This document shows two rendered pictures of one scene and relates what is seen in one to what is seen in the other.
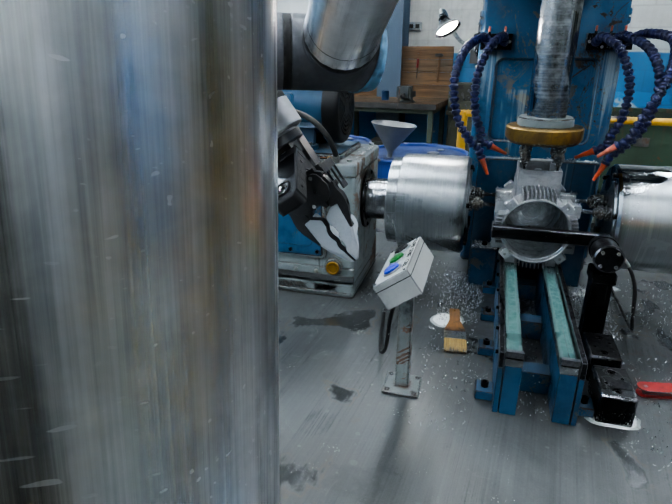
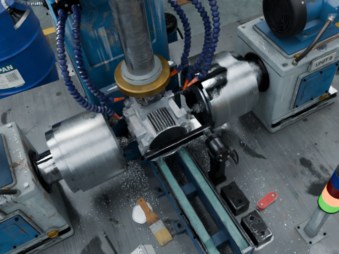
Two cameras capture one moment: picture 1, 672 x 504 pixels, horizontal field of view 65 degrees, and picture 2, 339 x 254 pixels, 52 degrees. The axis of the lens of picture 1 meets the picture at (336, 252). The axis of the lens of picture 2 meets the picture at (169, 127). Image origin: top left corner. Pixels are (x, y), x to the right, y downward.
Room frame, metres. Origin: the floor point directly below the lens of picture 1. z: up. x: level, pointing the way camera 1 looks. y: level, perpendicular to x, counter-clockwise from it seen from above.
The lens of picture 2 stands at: (0.62, -0.08, 2.01)
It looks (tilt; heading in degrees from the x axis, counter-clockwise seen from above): 53 degrees down; 324
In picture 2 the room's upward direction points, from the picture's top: 9 degrees counter-clockwise
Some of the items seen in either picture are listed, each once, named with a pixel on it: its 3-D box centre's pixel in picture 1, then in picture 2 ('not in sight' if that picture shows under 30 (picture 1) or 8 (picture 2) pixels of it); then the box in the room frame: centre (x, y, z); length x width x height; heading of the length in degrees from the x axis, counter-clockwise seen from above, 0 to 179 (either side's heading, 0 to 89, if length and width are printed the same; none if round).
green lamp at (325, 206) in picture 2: not in sight; (331, 200); (0.67, -0.64, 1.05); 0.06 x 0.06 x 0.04
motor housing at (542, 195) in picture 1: (533, 219); (156, 122); (1.27, -0.50, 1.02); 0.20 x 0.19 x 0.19; 164
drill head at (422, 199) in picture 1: (412, 201); (74, 155); (1.36, -0.20, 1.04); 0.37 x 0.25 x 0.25; 74
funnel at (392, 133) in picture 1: (393, 145); not in sight; (2.84, -0.31, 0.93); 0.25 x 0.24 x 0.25; 158
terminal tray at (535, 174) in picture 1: (537, 179); (148, 98); (1.31, -0.51, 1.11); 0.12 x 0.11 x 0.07; 164
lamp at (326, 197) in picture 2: not in sight; (335, 193); (0.67, -0.64, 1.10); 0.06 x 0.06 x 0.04
